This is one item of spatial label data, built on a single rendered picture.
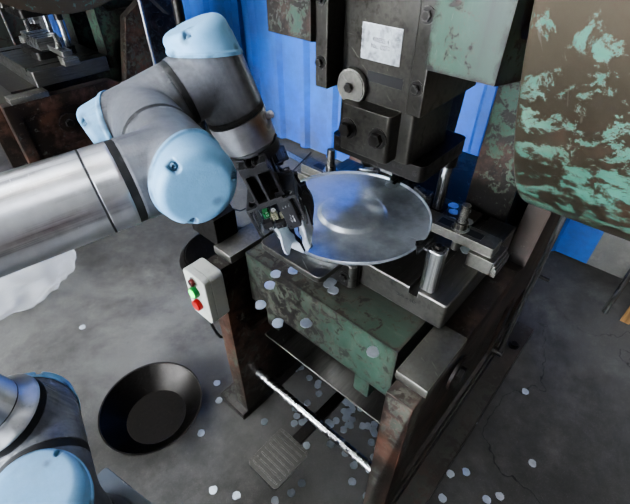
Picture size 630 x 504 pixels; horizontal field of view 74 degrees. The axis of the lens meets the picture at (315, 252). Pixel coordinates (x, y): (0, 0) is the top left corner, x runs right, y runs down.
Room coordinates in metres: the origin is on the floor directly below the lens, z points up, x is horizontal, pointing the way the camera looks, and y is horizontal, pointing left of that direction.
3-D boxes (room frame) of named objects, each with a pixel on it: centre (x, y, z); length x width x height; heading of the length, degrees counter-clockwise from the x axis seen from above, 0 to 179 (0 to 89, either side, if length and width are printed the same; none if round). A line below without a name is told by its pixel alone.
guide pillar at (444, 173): (0.72, -0.26, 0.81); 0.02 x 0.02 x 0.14
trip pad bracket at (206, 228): (0.77, 0.23, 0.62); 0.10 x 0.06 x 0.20; 48
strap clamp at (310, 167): (0.85, -0.03, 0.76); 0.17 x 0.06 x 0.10; 48
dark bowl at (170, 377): (0.65, 0.49, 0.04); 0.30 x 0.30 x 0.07
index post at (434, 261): (0.52, -0.20, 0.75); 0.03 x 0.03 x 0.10; 48
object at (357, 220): (0.64, -0.07, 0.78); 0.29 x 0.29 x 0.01
